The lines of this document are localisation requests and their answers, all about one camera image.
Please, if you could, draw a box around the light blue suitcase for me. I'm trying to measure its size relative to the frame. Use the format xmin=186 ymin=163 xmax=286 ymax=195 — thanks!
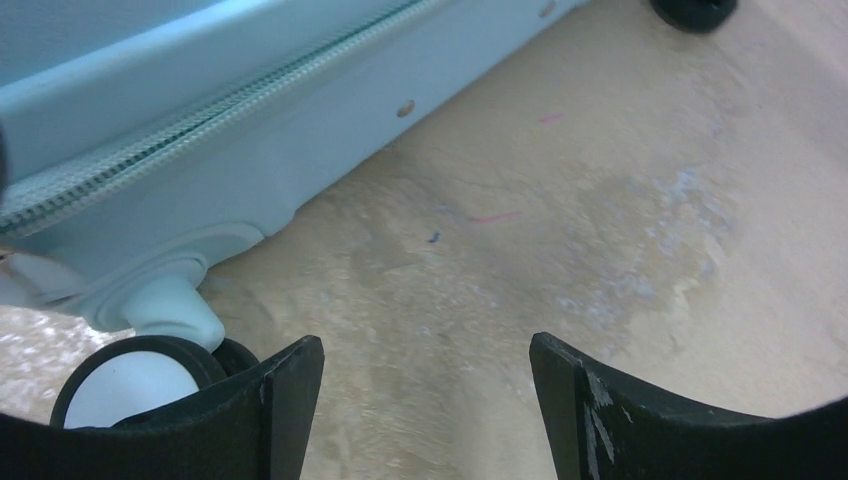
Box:
xmin=0 ymin=0 xmax=739 ymax=431

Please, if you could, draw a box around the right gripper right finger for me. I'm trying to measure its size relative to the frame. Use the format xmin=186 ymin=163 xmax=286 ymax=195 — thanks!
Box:
xmin=529 ymin=332 xmax=847 ymax=479

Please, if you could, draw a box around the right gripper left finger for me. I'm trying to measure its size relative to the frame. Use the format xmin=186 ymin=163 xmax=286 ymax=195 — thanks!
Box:
xmin=1 ymin=335 xmax=324 ymax=479

